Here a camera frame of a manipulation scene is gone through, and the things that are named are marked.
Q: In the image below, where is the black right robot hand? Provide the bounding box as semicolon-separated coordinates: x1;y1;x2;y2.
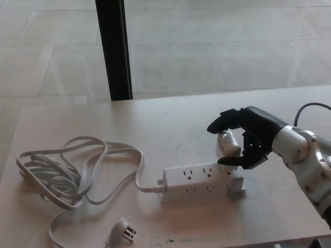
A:
206;105;288;171

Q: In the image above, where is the white square charger plug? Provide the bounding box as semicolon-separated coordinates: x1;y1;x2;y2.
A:
216;130;242;173

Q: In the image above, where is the white six-outlet power strip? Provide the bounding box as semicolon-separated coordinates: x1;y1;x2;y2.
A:
154;161;247;205

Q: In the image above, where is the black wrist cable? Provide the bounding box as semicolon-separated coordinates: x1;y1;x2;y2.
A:
294;102;331;127

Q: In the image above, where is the black vertical frame post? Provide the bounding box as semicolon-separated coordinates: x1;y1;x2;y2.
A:
95;0;133;101

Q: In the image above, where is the white flat power cord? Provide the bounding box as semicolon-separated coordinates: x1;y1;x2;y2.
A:
16;136;166;248

